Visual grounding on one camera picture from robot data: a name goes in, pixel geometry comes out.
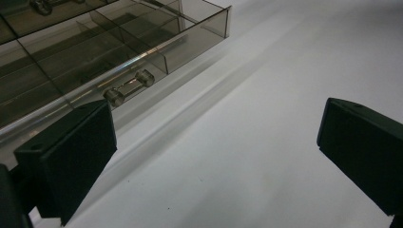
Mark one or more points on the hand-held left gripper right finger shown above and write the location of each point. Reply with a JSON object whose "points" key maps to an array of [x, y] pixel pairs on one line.
{"points": [[364, 152]]}

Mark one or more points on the smoked acrylic drawer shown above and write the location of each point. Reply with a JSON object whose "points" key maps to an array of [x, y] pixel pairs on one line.
{"points": [[95, 60], [41, 19]]}

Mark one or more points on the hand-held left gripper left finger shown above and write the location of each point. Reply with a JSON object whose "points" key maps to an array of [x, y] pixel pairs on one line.
{"points": [[72, 164]]}

